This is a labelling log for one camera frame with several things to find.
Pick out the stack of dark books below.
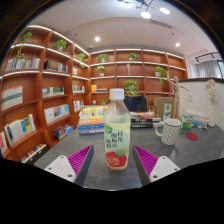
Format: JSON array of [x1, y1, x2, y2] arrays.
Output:
[[129, 111, 163, 129]]

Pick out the green and white carton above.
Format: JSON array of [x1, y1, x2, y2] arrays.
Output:
[[161, 103, 173, 122]]

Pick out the white patterned mug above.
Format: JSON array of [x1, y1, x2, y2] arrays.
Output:
[[154, 118, 182, 146]]

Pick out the clear drink bottle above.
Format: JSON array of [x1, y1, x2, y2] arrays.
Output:
[[103, 88, 132, 171]]

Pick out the black track light rail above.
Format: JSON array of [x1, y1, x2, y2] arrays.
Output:
[[194, 51, 221, 64]]

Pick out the grey curtain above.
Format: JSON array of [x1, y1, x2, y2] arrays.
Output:
[[196, 59, 223, 79]]

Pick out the ceiling air vent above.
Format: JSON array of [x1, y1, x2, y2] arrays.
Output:
[[149, 19, 173, 29]]

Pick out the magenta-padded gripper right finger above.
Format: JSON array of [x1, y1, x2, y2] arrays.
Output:
[[132, 144, 181, 187]]

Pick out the white ceramic vase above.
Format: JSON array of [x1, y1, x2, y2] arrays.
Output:
[[207, 99, 218, 128]]

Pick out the wooden shelf unit with books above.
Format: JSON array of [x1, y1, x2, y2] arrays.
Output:
[[0, 24, 188, 164]]

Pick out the stack of colourful books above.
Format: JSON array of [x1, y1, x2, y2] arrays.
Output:
[[78, 105, 110, 135]]

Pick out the flat round red coaster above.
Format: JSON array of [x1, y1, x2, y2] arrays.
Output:
[[185, 132, 199, 141]]

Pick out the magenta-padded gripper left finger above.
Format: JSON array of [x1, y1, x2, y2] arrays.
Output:
[[43, 144, 95, 187]]

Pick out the window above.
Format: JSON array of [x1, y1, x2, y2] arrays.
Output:
[[218, 59, 224, 79]]

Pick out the dark blue office chair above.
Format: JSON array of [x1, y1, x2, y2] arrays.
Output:
[[123, 95, 149, 113]]

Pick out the tan chair back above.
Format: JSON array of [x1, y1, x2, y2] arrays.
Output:
[[154, 96, 176, 116]]

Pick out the branched ceiling lamp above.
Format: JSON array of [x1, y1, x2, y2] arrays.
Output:
[[117, 0, 172, 20]]

